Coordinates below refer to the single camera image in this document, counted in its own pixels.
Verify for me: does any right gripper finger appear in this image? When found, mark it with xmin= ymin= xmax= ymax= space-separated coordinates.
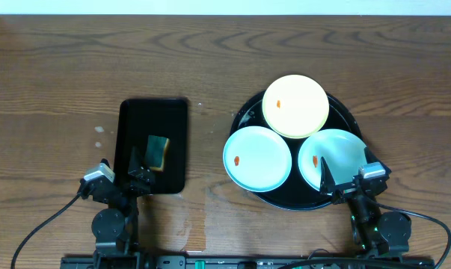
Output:
xmin=363 ymin=147 xmax=384 ymax=167
xmin=319 ymin=157 xmax=336 ymax=194

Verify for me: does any green yellow sponge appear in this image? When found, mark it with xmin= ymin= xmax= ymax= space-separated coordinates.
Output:
xmin=144 ymin=135 xmax=170 ymax=171

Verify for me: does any light blue plate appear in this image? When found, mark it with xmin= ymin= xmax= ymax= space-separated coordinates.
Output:
xmin=222 ymin=126 xmax=292 ymax=193
xmin=298 ymin=129 xmax=367 ymax=191

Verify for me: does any yellow plate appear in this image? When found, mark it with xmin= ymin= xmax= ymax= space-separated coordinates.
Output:
xmin=262 ymin=75 xmax=329 ymax=139

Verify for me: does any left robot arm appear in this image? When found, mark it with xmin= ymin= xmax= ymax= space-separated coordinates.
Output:
xmin=78 ymin=146 xmax=155 ymax=268

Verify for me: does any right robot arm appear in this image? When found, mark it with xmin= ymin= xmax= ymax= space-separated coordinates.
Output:
xmin=319 ymin=148 xmax=411 ymax=261

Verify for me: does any black rectangular tray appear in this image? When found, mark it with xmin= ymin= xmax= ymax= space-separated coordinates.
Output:
xmin=114 ymin=98 xmax=188 ymax=194

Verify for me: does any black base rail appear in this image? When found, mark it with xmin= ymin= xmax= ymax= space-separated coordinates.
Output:
xmin=59 ymin=255 xmax=435 ymax=269

